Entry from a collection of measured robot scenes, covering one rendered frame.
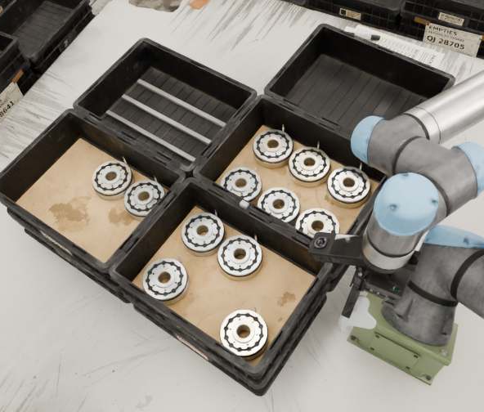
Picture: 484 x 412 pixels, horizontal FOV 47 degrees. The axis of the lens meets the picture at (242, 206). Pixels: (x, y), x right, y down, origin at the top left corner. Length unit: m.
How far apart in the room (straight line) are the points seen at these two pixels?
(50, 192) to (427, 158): 1.01
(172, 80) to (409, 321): 0.94
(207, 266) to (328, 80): 0.65
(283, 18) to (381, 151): 1.19
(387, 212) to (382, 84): 0.92
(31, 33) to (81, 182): 1.28
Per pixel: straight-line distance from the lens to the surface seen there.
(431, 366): 1.30
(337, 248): 0.92
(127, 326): 1.45
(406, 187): 0.76
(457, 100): 0.98
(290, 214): 1.34
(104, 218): 1.45
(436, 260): 1.19
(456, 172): 0.82
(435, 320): 1.23
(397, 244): 0.79
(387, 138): 0.89
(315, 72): 1.66
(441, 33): 2.40
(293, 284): 1.30
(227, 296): 1.29
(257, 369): 1.13
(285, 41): 1.93
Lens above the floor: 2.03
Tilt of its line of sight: 59 degrees down
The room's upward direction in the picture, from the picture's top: 8 degrees counter-clockwise
